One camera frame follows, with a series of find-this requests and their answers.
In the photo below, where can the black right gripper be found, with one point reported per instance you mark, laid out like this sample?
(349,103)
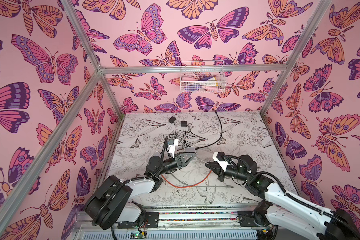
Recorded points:
(220,169)

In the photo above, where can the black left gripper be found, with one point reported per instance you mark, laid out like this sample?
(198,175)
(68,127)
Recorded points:
(180,164)

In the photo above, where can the white network switch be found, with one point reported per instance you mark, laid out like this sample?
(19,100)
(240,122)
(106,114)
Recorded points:
(156,154)
(189,150)

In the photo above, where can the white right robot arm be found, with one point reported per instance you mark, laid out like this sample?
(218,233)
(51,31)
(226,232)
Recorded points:
(281,208)

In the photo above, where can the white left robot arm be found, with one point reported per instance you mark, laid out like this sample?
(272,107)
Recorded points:
(112,202)

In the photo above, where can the black power adapter left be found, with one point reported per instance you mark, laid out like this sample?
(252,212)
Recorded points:
(172,120)

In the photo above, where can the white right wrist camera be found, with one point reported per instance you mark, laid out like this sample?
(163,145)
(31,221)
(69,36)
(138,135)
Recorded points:
(219,157)

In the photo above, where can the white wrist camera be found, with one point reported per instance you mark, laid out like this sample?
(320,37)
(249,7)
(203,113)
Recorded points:
(219,157)
(171,148)

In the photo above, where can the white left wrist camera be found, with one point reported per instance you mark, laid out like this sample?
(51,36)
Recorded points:
(171,148)

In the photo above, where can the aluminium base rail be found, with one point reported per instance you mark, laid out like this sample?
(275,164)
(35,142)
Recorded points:
(177,219)

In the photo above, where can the grey slotted cable duct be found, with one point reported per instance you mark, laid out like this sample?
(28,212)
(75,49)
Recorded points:
(202,235)

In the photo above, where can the wire basket on wall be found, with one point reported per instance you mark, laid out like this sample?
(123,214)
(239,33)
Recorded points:
(197,77)

